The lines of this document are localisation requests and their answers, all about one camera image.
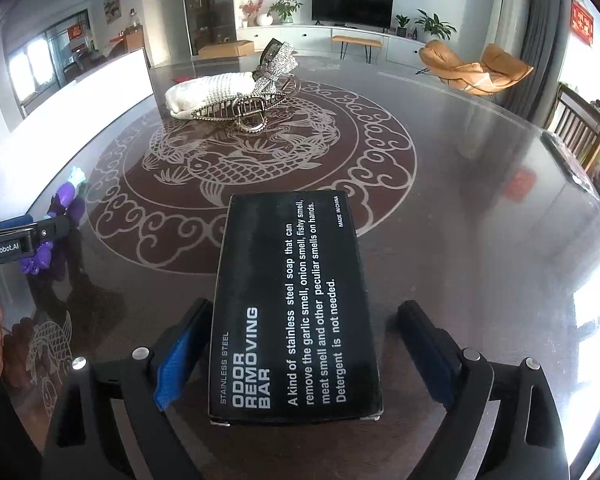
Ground purple toy figure bundle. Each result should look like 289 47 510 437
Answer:
20 166 86 275

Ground black odor removing bar box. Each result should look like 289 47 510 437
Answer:
208 191 383 426

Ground white knitted cloth bundle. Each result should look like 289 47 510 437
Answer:
165 72 255 119

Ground gold rhinestone hair claw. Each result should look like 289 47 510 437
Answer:
185 75 300 133

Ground cardboard box on floor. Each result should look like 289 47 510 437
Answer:
198 40 254 60

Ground wooden dining chair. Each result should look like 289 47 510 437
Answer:
544 84 600 174

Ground dark glass display cabinet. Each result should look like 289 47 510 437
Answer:
184 0 237 55

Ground red flower vase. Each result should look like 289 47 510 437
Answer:
239 0 274 26

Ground green potted plant left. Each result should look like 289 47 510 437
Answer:
269 0 303 24

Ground green potted plant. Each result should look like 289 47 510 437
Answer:
415 9 457 40
269 0 303 24

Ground orange butterfly lounge chair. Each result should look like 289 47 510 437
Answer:
418 40 533 96

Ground grey curtain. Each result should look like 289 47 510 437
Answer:
505 0 571 127

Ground white tv cabinet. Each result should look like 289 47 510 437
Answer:
237 25 425 70

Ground wooden bench hairpin legs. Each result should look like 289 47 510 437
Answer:
331 36 383 64

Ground white floor air conditioner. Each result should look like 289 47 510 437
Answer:
486 0 530 58

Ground green potted plant right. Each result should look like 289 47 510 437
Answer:
415 9 457 40

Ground black television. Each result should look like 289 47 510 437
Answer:
311 0 393 29

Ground small potted plant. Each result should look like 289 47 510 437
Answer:
395 14 411 38

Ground red wall hanging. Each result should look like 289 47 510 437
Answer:
570 0 594 47

